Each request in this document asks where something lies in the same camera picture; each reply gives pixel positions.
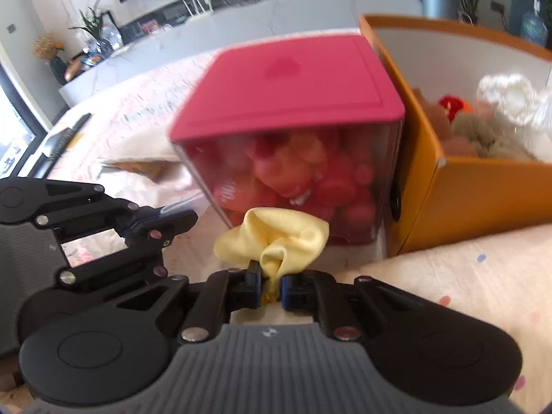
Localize black remote control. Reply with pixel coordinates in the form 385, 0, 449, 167
42, 113, 93, 161

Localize golden brown ornament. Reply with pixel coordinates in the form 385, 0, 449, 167
64, 56, 88, 83

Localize blue water jug with pump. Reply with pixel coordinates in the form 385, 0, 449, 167
519, 0, 550, 48

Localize white marble TV cabinet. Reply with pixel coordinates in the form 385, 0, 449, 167
58, 0, 424, 107

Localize clear container with red lid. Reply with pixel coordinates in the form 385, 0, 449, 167
169, 34, 406, 245

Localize white crochet flower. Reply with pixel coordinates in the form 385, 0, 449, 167
476, 73, 542, 127

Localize green plant in glass vase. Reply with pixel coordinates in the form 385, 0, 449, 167
68, 0, 124, 60

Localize cream dotted blanket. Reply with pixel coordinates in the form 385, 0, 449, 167
0, 124, 552, 414

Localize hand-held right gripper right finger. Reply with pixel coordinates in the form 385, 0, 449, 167
279, 268, 437, 342

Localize yellow cloth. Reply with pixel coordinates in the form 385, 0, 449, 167
213, 207, 331, 305

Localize red crochet piece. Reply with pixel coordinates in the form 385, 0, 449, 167
437, 94, 467, 122

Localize yellow dried flowers in vase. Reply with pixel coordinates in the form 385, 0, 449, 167
32, 34, 68, 86

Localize white router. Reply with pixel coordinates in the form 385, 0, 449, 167
183, 0, 215, 19

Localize orange cardboard box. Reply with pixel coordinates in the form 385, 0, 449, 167
358, 14, 552, 256

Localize grey blue trash can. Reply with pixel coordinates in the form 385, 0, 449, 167
420, 0, 459, 19

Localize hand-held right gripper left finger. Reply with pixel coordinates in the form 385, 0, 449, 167
99, 262, 265, 344

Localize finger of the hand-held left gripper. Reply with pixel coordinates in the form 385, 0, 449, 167
55, 210, 200, 289
23, 180, 151, 236

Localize yellow snack packet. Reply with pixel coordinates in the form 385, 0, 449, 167
99, 159, 183, 183

